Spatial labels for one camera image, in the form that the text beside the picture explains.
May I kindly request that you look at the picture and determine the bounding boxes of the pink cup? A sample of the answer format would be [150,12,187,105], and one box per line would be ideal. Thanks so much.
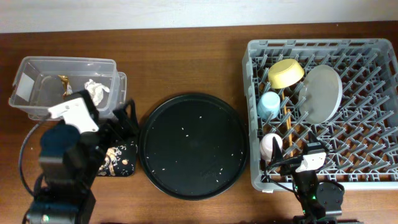
[260,133,283,162]

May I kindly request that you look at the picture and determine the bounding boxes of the white tissue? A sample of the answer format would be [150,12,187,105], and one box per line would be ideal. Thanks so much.
[84,79,110,106]

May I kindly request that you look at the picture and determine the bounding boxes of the food scraps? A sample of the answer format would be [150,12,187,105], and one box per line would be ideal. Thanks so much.
[97,146,129,177]

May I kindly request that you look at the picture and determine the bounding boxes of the wooden chopstick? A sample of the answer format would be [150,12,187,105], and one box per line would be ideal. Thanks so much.
[281,90,295,156]
[282,92,291,130]

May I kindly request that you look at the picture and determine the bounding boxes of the blue cup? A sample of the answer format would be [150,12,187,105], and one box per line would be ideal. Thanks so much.
[257,91,280,119]

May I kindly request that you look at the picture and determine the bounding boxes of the gold candy wrapper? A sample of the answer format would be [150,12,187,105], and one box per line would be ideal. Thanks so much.
[58,75,73,97]

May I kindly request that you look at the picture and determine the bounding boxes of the white plate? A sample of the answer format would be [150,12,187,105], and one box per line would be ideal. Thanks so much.
[298,65,343,124]

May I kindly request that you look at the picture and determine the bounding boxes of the yellow bowl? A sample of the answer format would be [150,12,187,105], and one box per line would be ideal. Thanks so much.
[268,58,305,89]

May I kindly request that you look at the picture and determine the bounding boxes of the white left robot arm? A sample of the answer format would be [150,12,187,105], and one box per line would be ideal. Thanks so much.
[23,100,139,223]

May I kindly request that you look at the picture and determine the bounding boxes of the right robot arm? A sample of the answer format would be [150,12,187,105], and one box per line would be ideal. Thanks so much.
[269,134,345,223]

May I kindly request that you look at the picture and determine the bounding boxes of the grey dishwasher rack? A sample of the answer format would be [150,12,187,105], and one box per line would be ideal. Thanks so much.
[242,39,397,192]

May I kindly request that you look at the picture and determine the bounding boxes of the black rectangular tray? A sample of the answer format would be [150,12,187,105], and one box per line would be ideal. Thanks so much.
[97,138,137,177]

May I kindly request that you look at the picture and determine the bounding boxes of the round black tray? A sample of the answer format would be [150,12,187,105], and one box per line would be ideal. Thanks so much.
[138,93,249,200]

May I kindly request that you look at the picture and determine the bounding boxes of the clear plastic bin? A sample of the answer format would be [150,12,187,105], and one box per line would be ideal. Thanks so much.
[9,56,127,120]

